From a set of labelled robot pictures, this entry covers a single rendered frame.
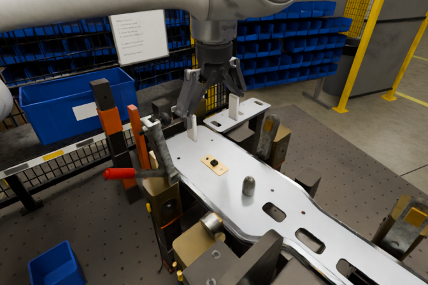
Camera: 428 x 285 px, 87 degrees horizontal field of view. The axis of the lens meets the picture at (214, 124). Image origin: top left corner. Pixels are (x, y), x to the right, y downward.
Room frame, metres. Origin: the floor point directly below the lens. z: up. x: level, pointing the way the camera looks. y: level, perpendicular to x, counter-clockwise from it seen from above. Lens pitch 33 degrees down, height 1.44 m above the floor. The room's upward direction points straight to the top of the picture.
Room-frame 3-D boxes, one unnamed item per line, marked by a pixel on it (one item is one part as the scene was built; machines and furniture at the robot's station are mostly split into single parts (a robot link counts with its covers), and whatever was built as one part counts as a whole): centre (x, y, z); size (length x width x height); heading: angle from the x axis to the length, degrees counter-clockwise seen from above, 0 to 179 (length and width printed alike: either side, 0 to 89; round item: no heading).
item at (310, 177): (0.44, -0.27, 0.84); 0.10 x 0.05 x 0.29; 132
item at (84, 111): (0.67, 0.43, 1.09); 0.30 x 0.17 x 0.13; 127
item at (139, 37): (0.95, 0.29, 1.30); 0.23 x 0.02 x 0.31; 132
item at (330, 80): (3.11, -1.85, 0.36); 0.50 x 0.50 x 0.73
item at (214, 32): (0.47, 0.00, 1.37); 0.09 x 0.09 x 0.06
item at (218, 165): (0.47, 0.00, 1.01); 0.08 x 0.04 x 0.01; 41
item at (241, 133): (0.66, -0.10, 0.84); 0.12 x 0.07 x 0.28; 132
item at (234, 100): (0.51, -0.05, 1.16); 0.03 x 0.01 x 0.07; 42
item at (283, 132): (0.57, -0.20, 0.87); 0.12 x 0.07 x 0.35; 132
